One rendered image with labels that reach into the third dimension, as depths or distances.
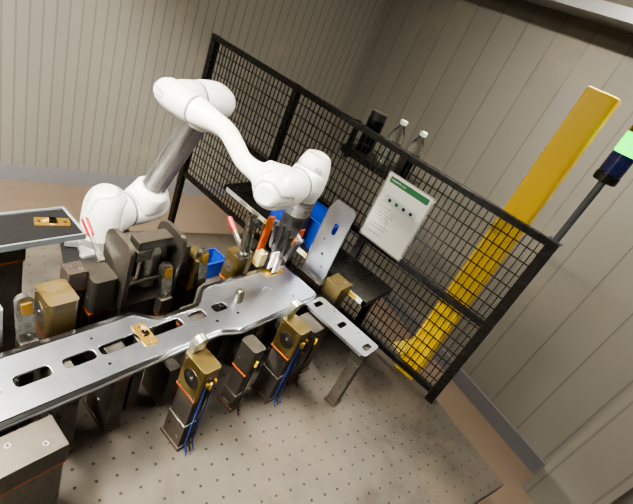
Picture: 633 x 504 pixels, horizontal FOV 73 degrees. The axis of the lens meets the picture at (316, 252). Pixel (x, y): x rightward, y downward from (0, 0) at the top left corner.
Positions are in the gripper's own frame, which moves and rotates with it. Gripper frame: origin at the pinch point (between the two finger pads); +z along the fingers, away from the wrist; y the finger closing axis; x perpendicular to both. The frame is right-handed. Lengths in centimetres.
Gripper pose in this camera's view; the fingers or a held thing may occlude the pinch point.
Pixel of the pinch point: (275, 262)
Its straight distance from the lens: 147.2
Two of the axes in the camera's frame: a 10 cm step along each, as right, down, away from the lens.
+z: -3.6, 7.9, 4.9
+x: 6.1, -2.0, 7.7
